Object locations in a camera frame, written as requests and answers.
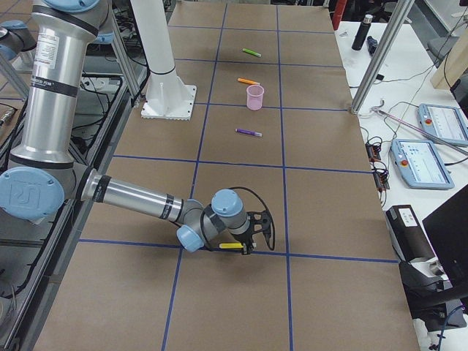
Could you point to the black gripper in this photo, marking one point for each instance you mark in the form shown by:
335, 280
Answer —
248, 239

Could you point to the yellow marker pen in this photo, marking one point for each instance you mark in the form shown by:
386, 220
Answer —
234, 246

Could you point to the green marker pen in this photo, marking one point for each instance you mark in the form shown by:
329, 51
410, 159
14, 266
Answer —
251, 52

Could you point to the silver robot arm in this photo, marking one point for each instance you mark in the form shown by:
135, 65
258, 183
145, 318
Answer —
41, 172
15, 39

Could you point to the purple marker pen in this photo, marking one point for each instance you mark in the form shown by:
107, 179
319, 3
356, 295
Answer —
248, 132

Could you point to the pink mesh pen holder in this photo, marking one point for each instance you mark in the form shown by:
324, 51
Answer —
254, 97

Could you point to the orange marker pen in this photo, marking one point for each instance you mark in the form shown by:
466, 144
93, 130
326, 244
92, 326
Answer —
247, 81

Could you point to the near orange connector box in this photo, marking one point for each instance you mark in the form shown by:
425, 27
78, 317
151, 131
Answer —
381, 179

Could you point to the orange connector box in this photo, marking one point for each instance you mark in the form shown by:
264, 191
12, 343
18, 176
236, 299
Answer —
373, 151
381, 179

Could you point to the far orange connector box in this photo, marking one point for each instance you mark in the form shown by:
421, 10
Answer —
373, 151

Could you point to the black box white label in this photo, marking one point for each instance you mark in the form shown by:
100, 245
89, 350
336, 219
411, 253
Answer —
407, 235

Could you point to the near blue teach pendant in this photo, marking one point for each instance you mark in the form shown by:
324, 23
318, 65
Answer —
420, 165

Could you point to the blue teach pendant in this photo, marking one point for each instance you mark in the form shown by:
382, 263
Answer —
420, 165
445, 122

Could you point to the metal reacher rod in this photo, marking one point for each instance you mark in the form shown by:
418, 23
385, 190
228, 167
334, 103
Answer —
417, 128

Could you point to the black computer monitor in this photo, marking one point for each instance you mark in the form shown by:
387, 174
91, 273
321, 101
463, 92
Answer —
446, 228

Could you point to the black water bottle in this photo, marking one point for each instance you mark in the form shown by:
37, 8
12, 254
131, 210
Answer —
362, 32

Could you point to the far blue teach pendant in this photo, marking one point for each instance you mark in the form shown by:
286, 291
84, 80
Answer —
445, 122

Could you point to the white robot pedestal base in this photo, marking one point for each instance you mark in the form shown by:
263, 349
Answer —
167, 96

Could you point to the aluminium frame post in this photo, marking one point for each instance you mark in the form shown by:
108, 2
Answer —
388, 37

